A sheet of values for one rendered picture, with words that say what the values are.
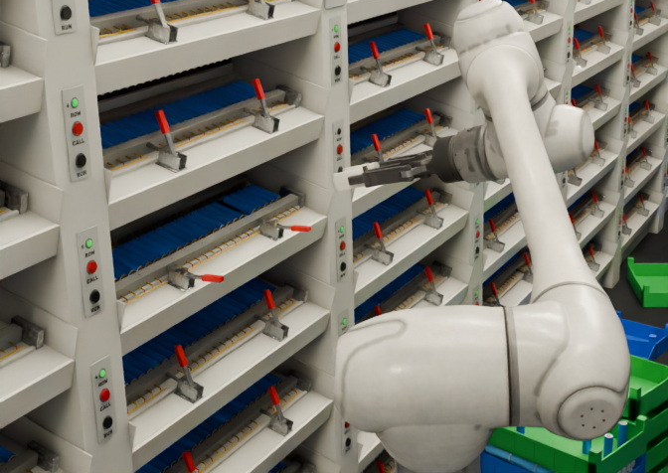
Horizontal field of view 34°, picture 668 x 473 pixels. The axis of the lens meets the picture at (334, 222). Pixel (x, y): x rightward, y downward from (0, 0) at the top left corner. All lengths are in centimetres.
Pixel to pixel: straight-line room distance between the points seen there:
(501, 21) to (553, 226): 34
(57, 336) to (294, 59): 75
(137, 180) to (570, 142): 63
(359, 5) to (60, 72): 82
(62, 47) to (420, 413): 65
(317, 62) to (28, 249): 76
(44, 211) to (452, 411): 61
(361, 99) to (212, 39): 52
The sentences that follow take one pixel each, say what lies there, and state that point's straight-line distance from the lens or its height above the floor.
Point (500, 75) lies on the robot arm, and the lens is 155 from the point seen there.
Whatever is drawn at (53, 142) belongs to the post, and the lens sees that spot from 145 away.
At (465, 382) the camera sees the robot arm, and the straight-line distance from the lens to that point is 118.
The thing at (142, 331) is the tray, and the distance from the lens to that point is 166.
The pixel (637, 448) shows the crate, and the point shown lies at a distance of 244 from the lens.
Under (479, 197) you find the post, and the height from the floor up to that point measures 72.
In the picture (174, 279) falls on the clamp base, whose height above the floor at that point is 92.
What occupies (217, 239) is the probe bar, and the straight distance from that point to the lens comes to 186.
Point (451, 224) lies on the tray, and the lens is 264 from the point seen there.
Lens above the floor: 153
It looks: 18 degrees down
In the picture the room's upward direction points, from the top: 2 degrees counter-clockwise
